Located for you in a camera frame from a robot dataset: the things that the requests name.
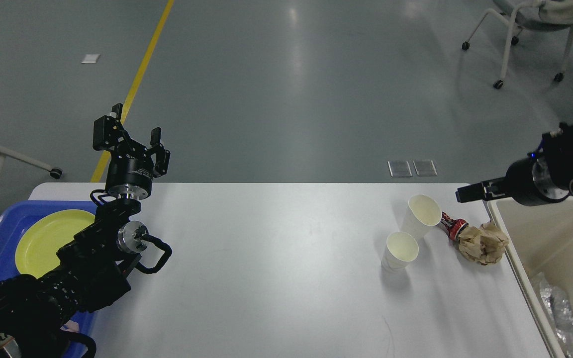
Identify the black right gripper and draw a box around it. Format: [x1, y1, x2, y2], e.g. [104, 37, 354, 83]
[456, 157, 570, 207]

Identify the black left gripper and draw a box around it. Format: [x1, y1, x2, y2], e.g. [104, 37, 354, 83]
[93, 103, 171, 199]

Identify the brown paper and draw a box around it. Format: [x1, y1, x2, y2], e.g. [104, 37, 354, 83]
[457, 222, 510, 266]

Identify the silver foil wrapper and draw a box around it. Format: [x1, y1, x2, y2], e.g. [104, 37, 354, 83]
[531, 272, 573, 358]

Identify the yellow plastic plate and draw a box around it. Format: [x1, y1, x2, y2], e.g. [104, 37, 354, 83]
[14, 209, 94, 278]

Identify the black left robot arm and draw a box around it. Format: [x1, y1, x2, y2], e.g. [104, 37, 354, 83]
[0, 103, 173, 358]

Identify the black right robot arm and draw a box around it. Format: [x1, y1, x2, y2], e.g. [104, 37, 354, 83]
[455, 122, 573, 207]

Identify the crushed red soda can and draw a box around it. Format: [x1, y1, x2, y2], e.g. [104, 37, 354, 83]
[440, 211, 469, 242]

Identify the small white cup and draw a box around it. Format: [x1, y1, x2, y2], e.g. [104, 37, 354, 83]
[400, 194, 443, 240]

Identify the right metal floor plate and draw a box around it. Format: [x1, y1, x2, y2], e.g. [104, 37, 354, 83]
[412, 160, 438, 177]

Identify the metal floor plate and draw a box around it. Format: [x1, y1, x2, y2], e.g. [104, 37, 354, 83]
[412, 160, 438, 177]
[388, 160, 413, 178]

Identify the left metal floor plate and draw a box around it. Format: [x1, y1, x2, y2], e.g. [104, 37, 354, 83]
[388, 160, 413, 178]

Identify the beige plastic bin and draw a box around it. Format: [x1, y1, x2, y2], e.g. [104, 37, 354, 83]
[487, 198, 573, 358]

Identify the white paper cup front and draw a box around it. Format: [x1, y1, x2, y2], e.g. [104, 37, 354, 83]
[381, 232, 420, 271]

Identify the white chair top right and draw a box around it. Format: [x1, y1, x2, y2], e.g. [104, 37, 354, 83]
[461, 0, 573, 90]

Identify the pink mug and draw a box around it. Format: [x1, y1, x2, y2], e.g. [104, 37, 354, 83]
[61, 320, 80, 333]

